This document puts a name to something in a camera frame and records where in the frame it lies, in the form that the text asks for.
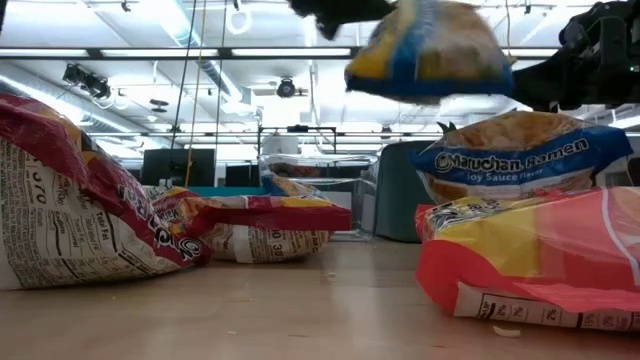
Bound dark red Maruchan ramen packet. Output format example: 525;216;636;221
149;185;353;265
0;92;211;291

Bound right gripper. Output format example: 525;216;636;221
510;0;640;113

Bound clear plastic bin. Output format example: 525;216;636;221
258;153;377;236

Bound dark teal plastic bin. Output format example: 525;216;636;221
373;139;437;244

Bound black ceiling camera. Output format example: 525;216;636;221
276;77;297;99

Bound yellow hanging cable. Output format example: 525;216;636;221
183;0;208;188

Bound black hanging cable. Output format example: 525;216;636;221
169;0;199;151

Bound orange Maruchan ramen packet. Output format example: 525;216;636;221
413;187;640;334

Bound black ceiling track light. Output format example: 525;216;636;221
61;63;112;100

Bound blue Maruchan ramen packet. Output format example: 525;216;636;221
260;167;331;199
407;109;634;205
344;0;515;105

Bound small black computer monitor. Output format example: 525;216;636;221
224;164;261;188

